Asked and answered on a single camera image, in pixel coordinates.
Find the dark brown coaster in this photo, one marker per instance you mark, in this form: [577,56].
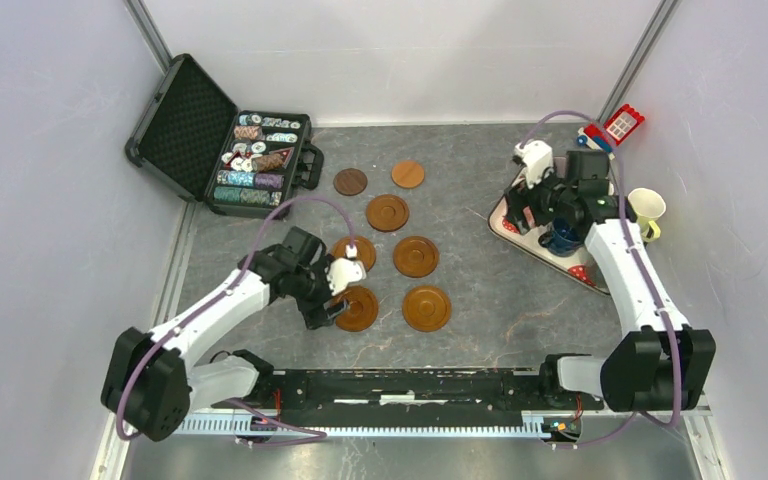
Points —
[350,182]

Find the yellow mug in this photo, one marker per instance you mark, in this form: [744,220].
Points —
[649,206]

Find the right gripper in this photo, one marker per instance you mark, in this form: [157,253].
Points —
[519,196]

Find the strawberry pattern tray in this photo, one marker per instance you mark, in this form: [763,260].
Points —
[510,228]

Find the red blue toy truck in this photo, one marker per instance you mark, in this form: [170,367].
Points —
[613,133]

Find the aluminium frame rail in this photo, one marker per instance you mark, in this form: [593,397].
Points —
[389,399]

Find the grooved wooden coaster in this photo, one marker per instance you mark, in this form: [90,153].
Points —
[387,213]

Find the light wooden coaster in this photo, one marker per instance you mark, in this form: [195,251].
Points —
[408,174]

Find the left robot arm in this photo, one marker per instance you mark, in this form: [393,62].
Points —
[185,344]

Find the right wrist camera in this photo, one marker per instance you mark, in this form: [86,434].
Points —
[537,162]

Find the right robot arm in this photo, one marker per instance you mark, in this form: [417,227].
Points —
[662,362]

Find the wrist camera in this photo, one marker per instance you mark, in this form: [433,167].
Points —
[345,270]
[537,162]

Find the dark blue mug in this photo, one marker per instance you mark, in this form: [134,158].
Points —
[560,239]

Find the black poker chip case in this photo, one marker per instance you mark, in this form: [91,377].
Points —
[236,162]

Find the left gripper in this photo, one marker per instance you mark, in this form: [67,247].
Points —
[314,313]

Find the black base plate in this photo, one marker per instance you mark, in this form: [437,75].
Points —
[434,397]

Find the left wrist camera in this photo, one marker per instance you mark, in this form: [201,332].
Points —
[345,270]

